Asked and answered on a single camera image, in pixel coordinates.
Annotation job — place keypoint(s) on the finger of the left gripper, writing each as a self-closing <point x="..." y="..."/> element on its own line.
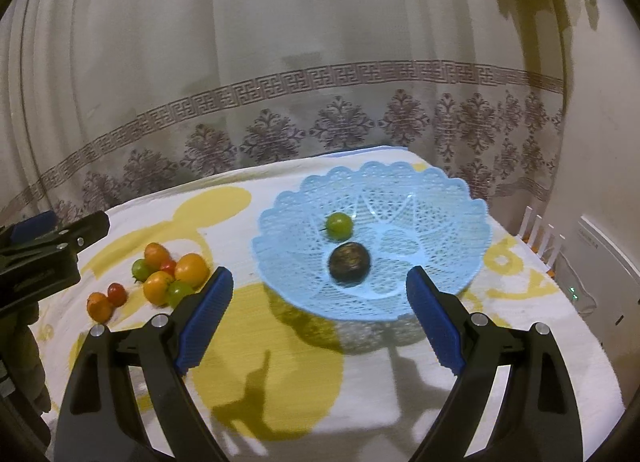
<point x="31" y="228"/>
<point x="75" y="236"/>

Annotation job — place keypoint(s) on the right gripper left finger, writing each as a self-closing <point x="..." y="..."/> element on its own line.
<point x="126" y="399"/>

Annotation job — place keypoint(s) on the large orange mandarin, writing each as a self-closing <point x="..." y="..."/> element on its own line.
<point x="99" y="308"/>

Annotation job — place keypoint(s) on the red cherry tomato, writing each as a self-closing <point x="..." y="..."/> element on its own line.
<point x="117" y="294"/>

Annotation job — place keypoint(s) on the small green tomato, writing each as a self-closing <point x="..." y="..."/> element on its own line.
<point x="140" y="270"/>

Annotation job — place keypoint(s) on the small orange tomato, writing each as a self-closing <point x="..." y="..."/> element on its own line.
<point x="155" y="288"/>

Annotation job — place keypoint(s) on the small red tomato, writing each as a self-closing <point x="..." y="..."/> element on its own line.
<point x="168" y="267"/>

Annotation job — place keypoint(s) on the green tomato with stem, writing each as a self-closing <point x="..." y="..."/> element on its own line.
<point x="177" y="291"/>

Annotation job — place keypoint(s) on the large orange tomato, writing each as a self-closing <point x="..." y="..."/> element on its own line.
<point x="192" y="269"/>

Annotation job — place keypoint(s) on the dark brown avocado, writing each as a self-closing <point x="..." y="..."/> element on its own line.
<point x="349" y="263"/>

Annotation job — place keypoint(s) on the light blue lattice basket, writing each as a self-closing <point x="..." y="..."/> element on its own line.
<point x="404" y="217"/>

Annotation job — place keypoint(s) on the large green tomato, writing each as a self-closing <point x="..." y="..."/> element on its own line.
<point x="339" y="226"/>

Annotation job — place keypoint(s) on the white wifi router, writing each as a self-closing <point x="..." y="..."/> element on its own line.
<point x="541" y="237"/>

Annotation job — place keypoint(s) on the patterned beige curtain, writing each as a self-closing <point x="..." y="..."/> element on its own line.
<point x="103" y="101"/>

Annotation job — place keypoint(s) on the white wall panel box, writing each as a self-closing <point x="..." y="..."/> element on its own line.
<point x="601" y="282"/>

